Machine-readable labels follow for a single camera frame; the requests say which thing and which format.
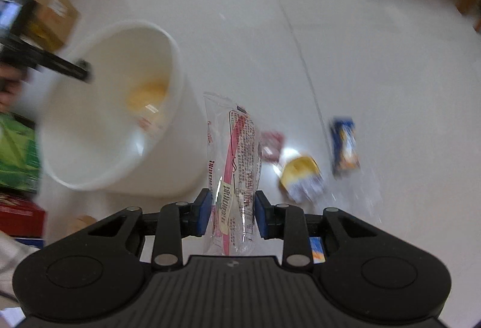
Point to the small blue orange packet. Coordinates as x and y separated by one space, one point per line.
317 251

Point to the pink snack wrapper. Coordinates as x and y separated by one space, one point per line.
272 146

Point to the white plastic bin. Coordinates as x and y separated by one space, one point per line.
112 147

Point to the small tan object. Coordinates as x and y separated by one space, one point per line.
82 224

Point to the red carton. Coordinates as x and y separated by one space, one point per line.
20 215

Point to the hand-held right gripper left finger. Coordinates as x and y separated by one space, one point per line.
203 213

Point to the clear wrapper with pink print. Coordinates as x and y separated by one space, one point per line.
235 170

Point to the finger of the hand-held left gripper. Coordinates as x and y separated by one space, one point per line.
64 65

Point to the brown cardboard box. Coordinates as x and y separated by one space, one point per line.
56 12

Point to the yellow snack packet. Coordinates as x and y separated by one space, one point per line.
302 176

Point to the blue snack packet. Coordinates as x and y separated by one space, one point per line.
345 147

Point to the person's left hand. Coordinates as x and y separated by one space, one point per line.
10 99

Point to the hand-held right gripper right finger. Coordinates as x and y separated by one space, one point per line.
261 217

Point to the green carton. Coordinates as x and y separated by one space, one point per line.
17 155

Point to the gold can lid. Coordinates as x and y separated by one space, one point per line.
148 97

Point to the light cloth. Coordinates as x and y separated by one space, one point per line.
15 268

